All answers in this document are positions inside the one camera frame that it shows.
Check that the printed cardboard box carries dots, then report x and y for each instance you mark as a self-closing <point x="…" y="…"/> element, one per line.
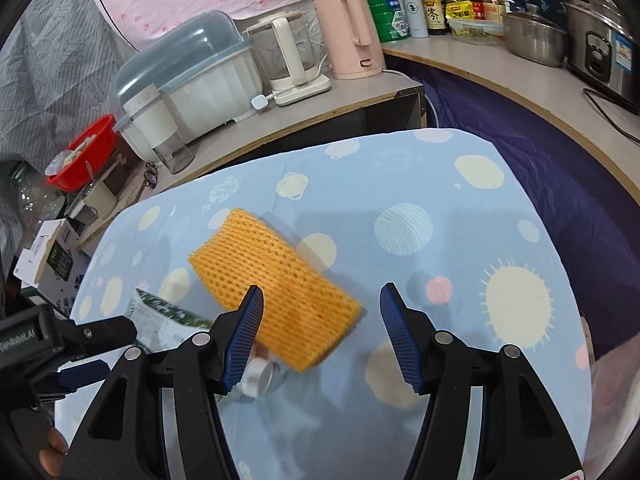
<point x="50" y="265"/>

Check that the steel rice cooker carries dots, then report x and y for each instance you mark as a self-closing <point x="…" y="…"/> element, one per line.
<point x="605" y="45"/>

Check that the glass food container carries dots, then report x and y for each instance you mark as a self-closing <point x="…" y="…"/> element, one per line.
<point x="475" y="31"/>

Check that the dark sauce bottle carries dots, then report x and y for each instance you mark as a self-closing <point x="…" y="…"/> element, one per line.
<point x="434" y="12"/>

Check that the steel pot with lid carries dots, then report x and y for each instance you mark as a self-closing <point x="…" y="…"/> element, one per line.
<point x="532" y="37"/>

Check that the red plastic basin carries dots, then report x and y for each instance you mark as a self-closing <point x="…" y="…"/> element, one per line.
<point x="95" y="150"/>

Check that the person's left hand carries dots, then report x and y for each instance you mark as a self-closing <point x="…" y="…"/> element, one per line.
<point x="52" y="452"/>

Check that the white bottle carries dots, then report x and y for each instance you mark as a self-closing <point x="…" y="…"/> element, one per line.
<point x="412" y="12"/>

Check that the blue dotted tablecloth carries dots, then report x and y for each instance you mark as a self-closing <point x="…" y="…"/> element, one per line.
<point x="450" y="210"/>

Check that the clear plastic bottle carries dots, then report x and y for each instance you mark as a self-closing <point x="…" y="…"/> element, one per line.
<point x="35" y="200"/>

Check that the small white cylinder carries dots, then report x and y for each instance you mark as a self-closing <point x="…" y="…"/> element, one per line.
<point x="257" y="375"/>

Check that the white cylinder container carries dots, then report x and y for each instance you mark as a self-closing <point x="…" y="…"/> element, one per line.
<point x="155" y="125"/>

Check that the grey patterned curtain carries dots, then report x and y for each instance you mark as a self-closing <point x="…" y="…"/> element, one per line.
<point x="55" y="60"/>

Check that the dish drainer with blue lid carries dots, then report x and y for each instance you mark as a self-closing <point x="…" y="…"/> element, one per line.
<point x="200" y="55"/>

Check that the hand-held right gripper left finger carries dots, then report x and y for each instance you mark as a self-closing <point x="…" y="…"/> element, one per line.
<point x="242" y="345"/>

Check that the pink kettle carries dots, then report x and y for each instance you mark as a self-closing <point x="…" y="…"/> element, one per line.
<point x="350" y="35"/>

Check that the white green printed packet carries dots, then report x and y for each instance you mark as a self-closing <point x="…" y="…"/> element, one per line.
<point x="165" y="315"/>

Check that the white power plug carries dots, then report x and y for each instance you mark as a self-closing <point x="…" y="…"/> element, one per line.
<point x="260" y="101"/>

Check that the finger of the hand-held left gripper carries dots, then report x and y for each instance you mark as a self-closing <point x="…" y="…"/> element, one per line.
<point x="95" y="337"/>
<point x="82" y="375"/>

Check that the orange foam net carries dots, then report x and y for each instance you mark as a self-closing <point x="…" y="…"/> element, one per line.
<point x="280" y="280"/>

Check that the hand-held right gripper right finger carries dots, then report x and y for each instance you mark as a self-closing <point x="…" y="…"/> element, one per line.
<point x="400" y="340"/>

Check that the dark purple cloth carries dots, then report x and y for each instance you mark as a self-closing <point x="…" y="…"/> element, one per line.
<point x="550" y="170"/>

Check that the black eyeglasses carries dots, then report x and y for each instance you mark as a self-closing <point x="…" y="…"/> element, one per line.
<point x="151" y="176"/>

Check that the green can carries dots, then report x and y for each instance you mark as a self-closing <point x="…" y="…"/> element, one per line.
<point x="382" y="15"/>

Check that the yellow packet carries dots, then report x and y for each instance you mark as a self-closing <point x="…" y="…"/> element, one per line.
<point x="460" y="10"/>

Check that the amber oil bottle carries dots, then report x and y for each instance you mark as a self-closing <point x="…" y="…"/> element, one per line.
<point x="493" y="5"/>

